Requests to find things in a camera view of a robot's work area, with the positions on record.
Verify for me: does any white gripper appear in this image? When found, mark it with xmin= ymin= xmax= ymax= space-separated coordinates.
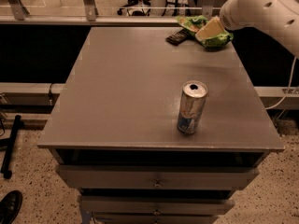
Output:
xmin=195 ymin=0 xmax=246 ymax=41

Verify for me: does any green rice chip bag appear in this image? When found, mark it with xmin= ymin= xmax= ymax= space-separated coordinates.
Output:
xmin=176 ymin=15 xmax=234 ymax=49

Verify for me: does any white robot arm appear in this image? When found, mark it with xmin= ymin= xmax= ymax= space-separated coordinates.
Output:
xmin=195 ymin=0 xmax=299 ymax=58

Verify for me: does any silver blue energy drink can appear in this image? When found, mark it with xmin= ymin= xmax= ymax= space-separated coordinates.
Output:
xmin=177 ymin=80 xmax=208 ymax=134

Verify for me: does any grey top drawer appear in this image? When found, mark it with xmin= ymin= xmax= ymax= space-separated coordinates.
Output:
xmin=57 ymin=165 xmax=259 ymax=190

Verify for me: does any grey drawer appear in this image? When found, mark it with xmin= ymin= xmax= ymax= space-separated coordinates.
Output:
xmin=79 ymin=196 xmax=235 ymax=216
xmin=94 ymin=213 xmax=218 ymax=224
xmin=57 ymin=165 xmax=259 ymax=190

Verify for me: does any grey middle drawer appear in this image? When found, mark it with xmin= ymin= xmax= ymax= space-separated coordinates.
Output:
xmin=79 ymin=196 xmax=235 ymax=216

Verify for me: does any grey bottom drawer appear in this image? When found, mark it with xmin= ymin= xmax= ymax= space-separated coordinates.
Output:
xmin=94 ymin=213 xmax=218 ymax=224

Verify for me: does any black stand leg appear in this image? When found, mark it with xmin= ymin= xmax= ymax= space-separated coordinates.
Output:
xmin=0 ymin=115 xmax=23 ymax=179

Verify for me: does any black leather shoe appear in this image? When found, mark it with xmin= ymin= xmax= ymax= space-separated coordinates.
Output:
xmin=0 ymin=190 xmax=22 ymax=224

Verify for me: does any metal window rail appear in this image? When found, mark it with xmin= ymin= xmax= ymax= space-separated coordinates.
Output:
xmin=0 ymin=16 xmax=178 ymax=27

